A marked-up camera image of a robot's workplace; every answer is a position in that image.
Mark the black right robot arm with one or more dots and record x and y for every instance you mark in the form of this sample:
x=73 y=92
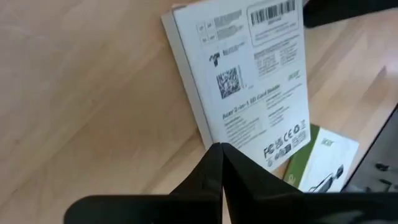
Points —
x=342 y=11

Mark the black aluminium frame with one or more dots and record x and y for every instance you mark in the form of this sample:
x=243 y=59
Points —
x=382 y=167

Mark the white green card reader box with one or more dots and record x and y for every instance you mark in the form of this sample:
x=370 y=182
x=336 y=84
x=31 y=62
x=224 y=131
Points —
x=329 y=155
x=248 y=77

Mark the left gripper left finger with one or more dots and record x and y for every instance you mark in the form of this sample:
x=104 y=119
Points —
x=186 y=205

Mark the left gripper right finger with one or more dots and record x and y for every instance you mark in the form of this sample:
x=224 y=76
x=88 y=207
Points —
x=264 y=202

